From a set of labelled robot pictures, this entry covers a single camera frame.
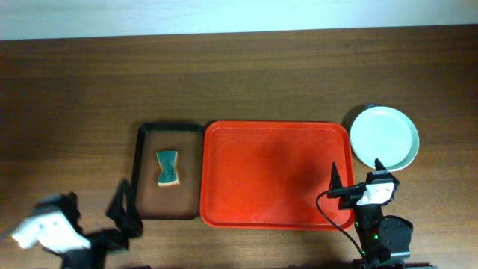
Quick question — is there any light green plate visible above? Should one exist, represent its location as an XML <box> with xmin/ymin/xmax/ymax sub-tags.
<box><xmin>350</xmin><ymin>105</ymin><xmax>420</xmax><ymax>172</ymax></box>

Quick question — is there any green and yellow sponge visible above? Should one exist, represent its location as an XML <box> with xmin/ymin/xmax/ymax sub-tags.
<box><xmin>156</xmin><ymin>150</ymin><xmax>180</xmax><ymax>187</ymax></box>

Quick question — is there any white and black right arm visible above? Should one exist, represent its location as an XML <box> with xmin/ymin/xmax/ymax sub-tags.
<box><xmin>323</xmin><ymin>159</ymin><xmax>413</xmax><ymax>268</ymax></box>

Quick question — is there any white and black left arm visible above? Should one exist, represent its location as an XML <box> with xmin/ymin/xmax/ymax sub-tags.
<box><xmin>5</xmin><ymin>179</ymin><xmax>143</xmax><ymax>268</ymax></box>

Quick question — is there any brown tray with black rim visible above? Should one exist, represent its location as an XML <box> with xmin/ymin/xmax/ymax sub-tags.
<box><xmin>131</xmin><ymin>123</ymin><xmax>203</xmax><ymax>220</ymax></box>

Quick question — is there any red plastic tray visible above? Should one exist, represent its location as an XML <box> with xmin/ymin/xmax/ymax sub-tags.
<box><xmin>199</xmin><ymin>120</ymin><xmax>354</xmax><ymax>231</ymax></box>

